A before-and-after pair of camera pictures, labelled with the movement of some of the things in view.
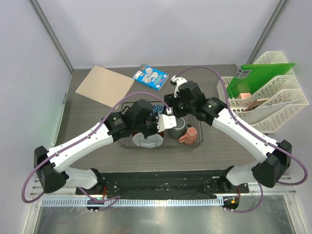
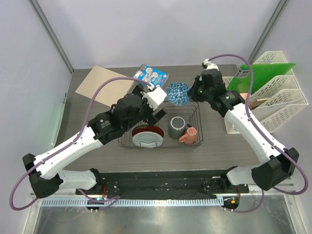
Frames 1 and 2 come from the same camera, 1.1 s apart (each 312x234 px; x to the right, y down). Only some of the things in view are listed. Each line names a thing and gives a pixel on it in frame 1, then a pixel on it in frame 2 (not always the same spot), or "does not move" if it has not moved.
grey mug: [180, 130] does not move
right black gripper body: [180, 108] → [198, 93]
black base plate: [175, 185] does not move
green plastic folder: [250, 78] does not move
